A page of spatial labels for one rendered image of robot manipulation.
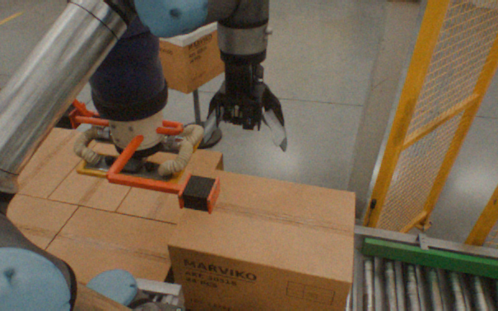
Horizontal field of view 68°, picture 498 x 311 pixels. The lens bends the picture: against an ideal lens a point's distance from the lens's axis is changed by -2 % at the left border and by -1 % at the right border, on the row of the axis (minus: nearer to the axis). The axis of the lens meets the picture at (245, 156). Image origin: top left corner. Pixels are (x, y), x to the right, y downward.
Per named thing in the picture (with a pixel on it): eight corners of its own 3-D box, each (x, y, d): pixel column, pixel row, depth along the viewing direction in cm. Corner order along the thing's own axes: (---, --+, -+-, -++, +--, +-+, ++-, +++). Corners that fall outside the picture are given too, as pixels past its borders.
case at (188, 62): (197, 53, 323) (194, 5, 298) (236, 63, 305) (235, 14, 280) (147, 80, 284) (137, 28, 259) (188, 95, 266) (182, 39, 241)
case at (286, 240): (338, 257, 168) (356, 192, 143) (332, 344, 137) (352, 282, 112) (211, 231, 179) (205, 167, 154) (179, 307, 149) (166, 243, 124)
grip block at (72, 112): (90, 115, 131) (86, 100, 127) (74, 131, 123) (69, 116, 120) (69, 113, 132) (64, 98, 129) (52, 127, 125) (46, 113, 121)
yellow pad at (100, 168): (185, 170, 123) (183, 158, 120) (174, 191, 116) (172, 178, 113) (92, 155, 129) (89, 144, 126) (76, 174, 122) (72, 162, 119)
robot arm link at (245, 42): (222, 10, 58) (276, 13, 57) (224, 39, 61) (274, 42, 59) (211, 27, 52) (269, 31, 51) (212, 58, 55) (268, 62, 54)
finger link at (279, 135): (281, 167, 66) (251, 129, 62) (284, 146, 70) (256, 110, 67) (296, 160, 64) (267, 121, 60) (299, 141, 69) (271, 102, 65)
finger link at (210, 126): (185, 148, 67) (212, 116, 62) (194, 130, 72) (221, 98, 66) (199, 158, 68) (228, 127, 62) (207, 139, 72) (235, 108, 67)
